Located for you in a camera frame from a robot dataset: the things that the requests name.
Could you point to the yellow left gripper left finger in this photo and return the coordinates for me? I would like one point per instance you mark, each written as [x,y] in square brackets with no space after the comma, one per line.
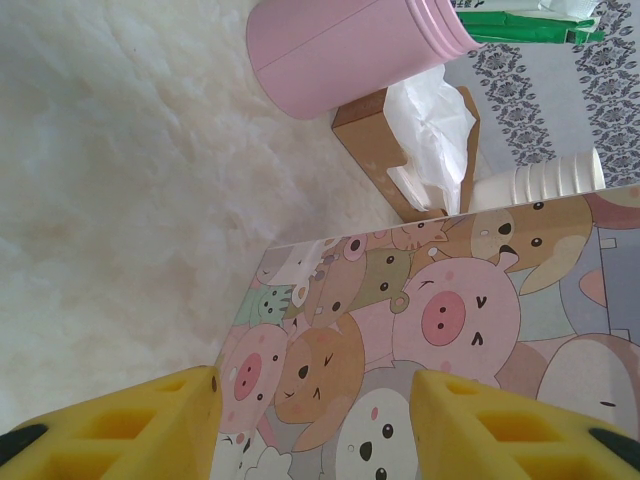
[200,400]

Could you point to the cartoon animal paper bag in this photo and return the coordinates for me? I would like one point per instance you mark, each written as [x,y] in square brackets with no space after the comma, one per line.
[450,310]

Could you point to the green white sachet bundle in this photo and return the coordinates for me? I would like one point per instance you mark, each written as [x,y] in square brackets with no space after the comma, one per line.
[500,25]

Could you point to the pink cylindrical cup holder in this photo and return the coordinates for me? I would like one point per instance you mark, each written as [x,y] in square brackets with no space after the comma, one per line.
[340,50]

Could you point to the brown cardboard napkin box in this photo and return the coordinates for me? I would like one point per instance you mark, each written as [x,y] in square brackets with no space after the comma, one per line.
[370,145]

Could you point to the white paper napkin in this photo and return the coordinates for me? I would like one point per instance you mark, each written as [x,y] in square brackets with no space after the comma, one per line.
[430,130]

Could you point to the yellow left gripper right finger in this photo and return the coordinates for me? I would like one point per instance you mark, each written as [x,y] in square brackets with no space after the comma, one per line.
[440,425]

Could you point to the white paper cup stack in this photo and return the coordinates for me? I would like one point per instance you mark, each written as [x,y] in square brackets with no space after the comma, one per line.
[540,180]

